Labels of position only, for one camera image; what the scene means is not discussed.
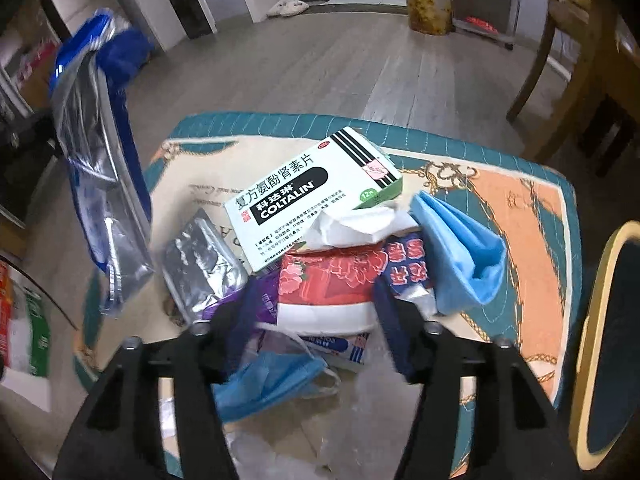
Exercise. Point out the white green medicine box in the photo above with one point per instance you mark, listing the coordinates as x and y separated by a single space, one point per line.
300 195

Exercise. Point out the yellow rimmed blue bin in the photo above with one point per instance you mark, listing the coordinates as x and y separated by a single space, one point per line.
625 335

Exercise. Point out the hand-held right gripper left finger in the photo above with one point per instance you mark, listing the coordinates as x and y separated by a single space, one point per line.
245 322

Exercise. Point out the white shelf cart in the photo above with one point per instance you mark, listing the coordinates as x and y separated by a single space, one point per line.
500 0

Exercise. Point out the purple packet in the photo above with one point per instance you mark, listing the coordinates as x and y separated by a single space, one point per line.
268 305

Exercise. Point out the green printed carton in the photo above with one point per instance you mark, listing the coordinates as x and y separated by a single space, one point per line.
40 335

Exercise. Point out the silver foil blister pack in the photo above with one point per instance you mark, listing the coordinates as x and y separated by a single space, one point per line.
200 260

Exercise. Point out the red packet on cart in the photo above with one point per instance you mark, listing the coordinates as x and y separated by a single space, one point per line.
481 22

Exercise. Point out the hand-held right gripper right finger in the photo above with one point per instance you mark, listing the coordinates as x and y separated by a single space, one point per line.
395 327

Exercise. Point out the red floral packet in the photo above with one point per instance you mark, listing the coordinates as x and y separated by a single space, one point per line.
325 280

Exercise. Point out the floral waste bin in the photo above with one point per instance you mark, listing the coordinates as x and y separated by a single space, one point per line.
430 5

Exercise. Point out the white tissue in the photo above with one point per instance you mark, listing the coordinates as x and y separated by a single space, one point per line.
345 230

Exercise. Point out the red blue printed wrapper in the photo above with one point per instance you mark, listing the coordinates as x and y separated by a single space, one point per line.
405 265

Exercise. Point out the white blue flat packet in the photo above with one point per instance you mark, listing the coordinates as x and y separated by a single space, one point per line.
340 347

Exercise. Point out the folded blue face mask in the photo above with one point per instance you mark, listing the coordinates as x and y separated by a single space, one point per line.
450 250

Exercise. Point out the wooden chair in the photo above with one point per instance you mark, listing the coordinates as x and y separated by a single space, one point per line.
570 20

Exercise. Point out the blue silver foil bag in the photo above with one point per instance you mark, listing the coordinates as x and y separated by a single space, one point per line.
95 135

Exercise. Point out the white refrigerator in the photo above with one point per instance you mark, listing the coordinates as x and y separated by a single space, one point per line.
75 5

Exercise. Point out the printed quilted cushion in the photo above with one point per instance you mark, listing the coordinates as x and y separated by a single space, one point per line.
500 260

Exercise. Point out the red printed carton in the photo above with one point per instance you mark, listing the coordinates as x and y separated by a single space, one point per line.
6 310

